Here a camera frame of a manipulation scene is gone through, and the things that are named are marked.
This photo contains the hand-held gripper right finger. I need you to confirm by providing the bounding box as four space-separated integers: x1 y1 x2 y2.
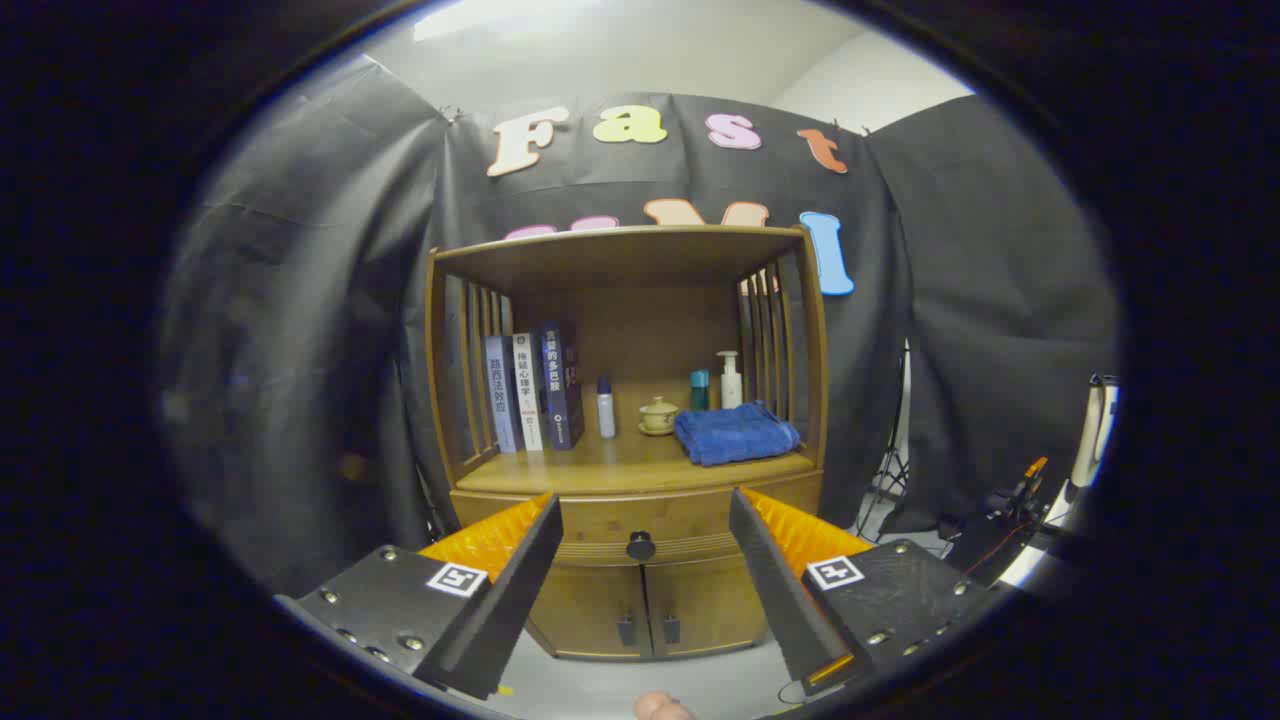
728 487 1004 698

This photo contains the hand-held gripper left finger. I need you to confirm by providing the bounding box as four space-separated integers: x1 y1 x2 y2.
272 490 564 701

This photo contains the wooden drawer with black knob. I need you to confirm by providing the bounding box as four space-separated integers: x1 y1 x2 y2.
450 472 824 571

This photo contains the wooden cabinet door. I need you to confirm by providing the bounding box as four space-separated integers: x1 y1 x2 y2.
527 562 653 661
642 555 771 658

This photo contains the wooden countertop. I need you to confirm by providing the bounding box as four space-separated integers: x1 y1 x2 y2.
455 380 816 496

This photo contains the wooden cabinet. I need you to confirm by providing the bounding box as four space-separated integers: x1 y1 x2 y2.
425 224 831 663

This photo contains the blue towel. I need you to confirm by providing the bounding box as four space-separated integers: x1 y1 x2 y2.
673 401 802 468

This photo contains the black device with orange part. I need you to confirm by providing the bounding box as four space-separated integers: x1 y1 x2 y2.
945 455 1051 586

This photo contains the light blue book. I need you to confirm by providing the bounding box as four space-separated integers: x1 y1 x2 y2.
484 335 523 454

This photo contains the white book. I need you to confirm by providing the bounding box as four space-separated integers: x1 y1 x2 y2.
512 332 546 452

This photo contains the dark blue book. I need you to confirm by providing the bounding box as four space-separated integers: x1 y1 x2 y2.
538 320 586 451

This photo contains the white appliance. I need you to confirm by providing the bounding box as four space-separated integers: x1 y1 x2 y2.
1070 375 1121 491

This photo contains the black backdrop cloth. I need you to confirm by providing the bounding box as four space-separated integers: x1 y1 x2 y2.
160 55 1121 601

